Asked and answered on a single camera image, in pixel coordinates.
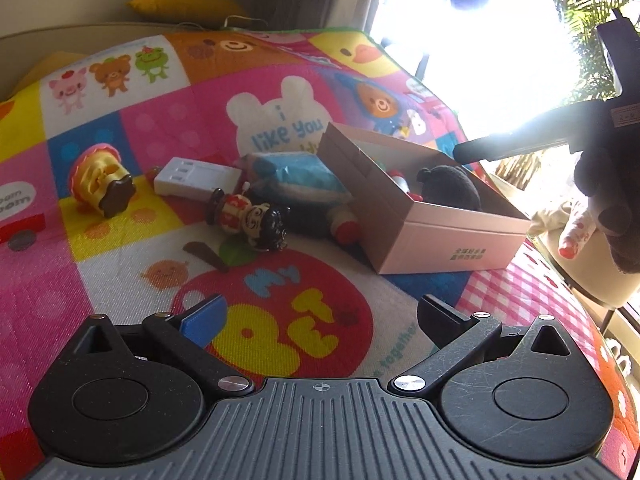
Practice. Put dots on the green plant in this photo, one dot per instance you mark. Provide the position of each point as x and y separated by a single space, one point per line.
585 15

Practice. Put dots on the white power adapter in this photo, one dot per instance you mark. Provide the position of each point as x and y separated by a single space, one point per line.
195 177

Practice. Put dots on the pink cardboard box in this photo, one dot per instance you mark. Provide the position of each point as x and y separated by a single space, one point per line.
440 240

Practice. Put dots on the person's right hand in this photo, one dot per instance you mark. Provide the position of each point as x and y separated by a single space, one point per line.
615 210

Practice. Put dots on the blue tissue pack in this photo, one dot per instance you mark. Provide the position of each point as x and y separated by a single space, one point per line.
295 172

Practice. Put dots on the colourful printed play mat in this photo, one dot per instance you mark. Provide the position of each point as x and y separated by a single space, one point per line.
100 280

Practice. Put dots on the black plush toy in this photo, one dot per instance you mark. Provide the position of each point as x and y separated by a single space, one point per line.
450 185

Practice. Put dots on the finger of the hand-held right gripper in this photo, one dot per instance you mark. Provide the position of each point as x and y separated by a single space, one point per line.
525 140

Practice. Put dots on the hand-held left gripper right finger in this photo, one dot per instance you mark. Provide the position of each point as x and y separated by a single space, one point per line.
440 317

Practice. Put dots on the black-haired doll figurine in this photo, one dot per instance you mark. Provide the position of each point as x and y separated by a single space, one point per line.
250 217

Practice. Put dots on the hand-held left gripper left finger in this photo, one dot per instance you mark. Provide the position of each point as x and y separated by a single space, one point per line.
205 320

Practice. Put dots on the yellow and pink cupcake toy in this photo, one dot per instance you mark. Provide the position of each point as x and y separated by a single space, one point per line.
100 180

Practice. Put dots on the yellow pillow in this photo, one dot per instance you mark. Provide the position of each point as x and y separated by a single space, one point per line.
185 6

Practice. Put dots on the cream cloth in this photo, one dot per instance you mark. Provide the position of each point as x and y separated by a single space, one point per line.
555 225

